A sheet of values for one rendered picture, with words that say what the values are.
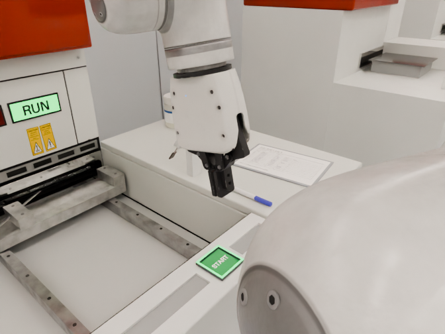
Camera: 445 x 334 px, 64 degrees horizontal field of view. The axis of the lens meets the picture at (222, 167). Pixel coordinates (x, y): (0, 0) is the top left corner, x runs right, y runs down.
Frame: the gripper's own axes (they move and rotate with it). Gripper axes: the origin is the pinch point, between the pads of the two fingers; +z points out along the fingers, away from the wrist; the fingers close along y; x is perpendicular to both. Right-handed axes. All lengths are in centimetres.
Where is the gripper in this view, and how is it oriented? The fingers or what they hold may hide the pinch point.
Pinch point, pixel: (221, 180)
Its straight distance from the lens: 50.3
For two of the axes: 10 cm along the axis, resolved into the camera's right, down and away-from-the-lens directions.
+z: 1.6, 9.3, 3.4
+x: 6.4, -3.6, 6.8
